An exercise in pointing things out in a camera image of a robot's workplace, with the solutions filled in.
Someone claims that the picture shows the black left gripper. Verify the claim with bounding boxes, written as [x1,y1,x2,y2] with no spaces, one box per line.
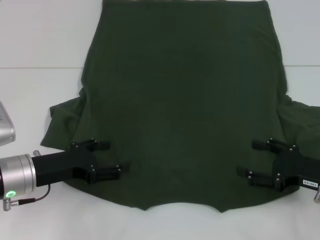
[31,137,130,188]

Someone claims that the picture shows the left arm cable with plug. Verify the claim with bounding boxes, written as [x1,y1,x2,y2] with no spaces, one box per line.
[1,185,51,212]

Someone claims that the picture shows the dark green shirt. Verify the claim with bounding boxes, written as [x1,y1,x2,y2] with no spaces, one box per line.
[39,0,320,214]

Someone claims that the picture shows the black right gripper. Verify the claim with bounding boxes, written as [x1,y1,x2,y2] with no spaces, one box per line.
[236,137,320,193]

